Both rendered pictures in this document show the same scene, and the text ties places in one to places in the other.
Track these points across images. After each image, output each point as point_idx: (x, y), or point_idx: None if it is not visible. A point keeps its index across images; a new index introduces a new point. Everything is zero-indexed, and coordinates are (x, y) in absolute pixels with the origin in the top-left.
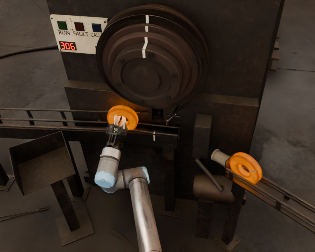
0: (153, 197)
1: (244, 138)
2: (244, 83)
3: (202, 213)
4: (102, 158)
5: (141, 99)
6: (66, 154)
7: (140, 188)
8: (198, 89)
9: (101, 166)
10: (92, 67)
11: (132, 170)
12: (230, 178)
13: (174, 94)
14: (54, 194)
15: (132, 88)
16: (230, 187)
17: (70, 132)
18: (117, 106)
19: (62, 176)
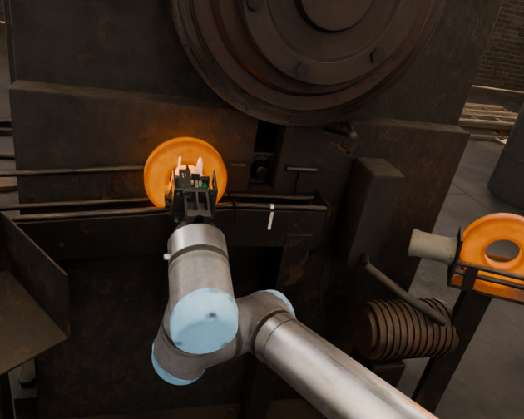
0: (202, 411)
1: (427, 217)
2: (442, 87)
3: None
4: (185, 255)
5: (304, 61)
6: (14, 290)
7: (307, 333)
8: (410, 59)
9: (191, 275)
10: (103, 36)
11: (248, 300)
12: (467, 285)
13: (396, 41)
14: None
15: (285, 25)
16: (446, 315)
17: (22, 229)
18: (175, 138)
19: (17, 353)
